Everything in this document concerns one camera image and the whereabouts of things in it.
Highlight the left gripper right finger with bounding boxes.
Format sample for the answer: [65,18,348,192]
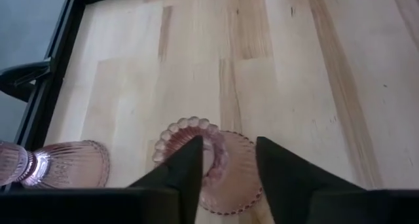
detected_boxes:
[255,136,365,224]

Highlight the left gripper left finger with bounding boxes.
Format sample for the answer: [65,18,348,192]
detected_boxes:
[128,135,204,224]

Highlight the pink ribbed glass candle holder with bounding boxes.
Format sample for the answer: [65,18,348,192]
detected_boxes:
[152,116,264,215]
[0,140,111,189]

